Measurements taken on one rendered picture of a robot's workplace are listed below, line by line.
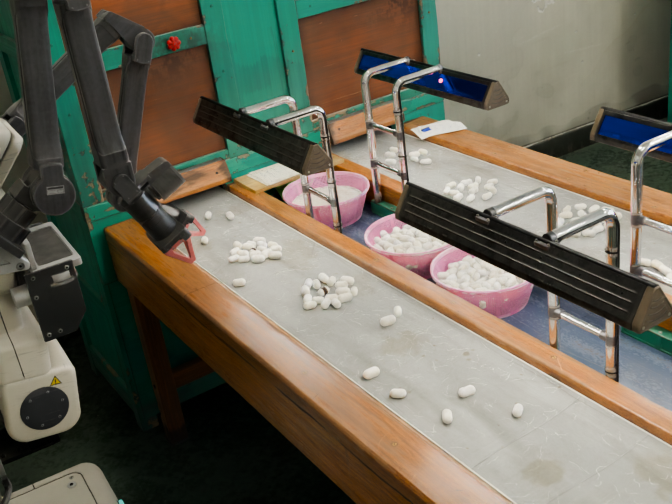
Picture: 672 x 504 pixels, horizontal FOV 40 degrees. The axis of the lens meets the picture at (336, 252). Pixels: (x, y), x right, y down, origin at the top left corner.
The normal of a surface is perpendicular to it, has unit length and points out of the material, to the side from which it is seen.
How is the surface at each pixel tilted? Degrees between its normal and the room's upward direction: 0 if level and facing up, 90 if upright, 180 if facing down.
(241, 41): 90
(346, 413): 0
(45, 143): 82
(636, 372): 0
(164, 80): 90
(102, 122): 90
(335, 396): 0
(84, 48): 90
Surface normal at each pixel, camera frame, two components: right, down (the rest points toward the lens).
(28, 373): 0.50, 0.33
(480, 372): -0.13, -0.89
